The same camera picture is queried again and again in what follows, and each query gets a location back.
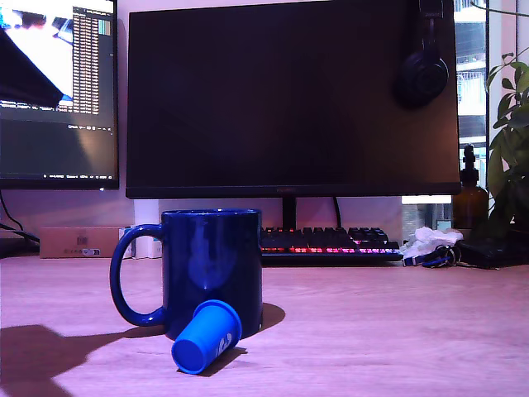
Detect blue and white carton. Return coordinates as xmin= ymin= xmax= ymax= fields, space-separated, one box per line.
xmin=118 ymin=225 xmax=136 ymax=260
xmin=135 ymin=236 xmax=163 ymax=260

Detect crumpled white tissue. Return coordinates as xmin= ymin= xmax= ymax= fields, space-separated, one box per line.
xmin=399 ymin=226 xmax=465 ymax=256

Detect blue coffee capsule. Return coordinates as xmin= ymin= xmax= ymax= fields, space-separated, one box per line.
xmin=171 ymin=299 xmax=243 ymax=376

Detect black headphones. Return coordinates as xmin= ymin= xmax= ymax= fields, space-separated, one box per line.
xmin=390 ymin=0 xmax=450 ymax=109

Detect blue lanyard with keys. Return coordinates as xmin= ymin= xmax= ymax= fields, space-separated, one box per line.
xmin=403 ymin=243 xmax=463 ymax=269

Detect black pouch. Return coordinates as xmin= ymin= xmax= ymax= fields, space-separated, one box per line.
xmin=455 ymin=237 xmax=524 ymax=269

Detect black backlit keyboard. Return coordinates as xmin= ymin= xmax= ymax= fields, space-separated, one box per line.
xmin=259 ymin=225 xmax=405 ymax=265

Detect large dark computer monitor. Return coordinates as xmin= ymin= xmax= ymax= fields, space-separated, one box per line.
xmin=125 ymin=0 xmax=462 ymax=231

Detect dark blue ceramic mug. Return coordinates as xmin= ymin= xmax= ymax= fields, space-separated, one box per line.
xmin=109 ymin=208 xmax=265 ymax=341

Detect amber pump bottle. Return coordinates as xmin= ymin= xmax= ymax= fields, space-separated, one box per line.
xmin=451 ymin=143 xmax=489 ymax=231

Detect brown cardboard box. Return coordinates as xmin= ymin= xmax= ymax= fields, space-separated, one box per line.
xmin=39 ymin=226 xmax=125 ymax=259

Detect green potted plant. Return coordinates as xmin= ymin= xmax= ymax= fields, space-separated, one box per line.
xmin=470 ymin=0 xmax=529 ymax=245

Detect black desk cable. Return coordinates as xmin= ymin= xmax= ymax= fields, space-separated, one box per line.
xmin=0 ymin=222 xmax=41 ymax=245
xmin=0 ymin=190 xmax=24 ymax=231

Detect lit computer monitor with text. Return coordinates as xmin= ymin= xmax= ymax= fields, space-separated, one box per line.
xmin=0 ymin=0 xmax=120 ymax=191

